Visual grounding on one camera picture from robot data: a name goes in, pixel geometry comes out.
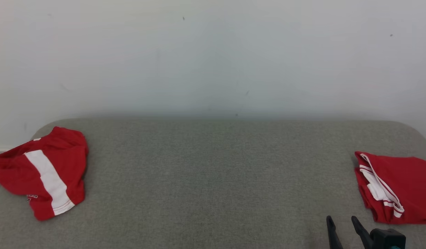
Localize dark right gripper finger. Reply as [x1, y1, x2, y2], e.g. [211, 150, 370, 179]
[326, 216, 344, 249]
[351, 216, 374, 249]

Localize red shorts with white stripe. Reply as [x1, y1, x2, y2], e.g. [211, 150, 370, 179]
[0, 127, 89, 221]

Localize red jersey with white trim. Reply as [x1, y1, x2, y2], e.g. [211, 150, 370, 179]
[354, 151, 426, 224]

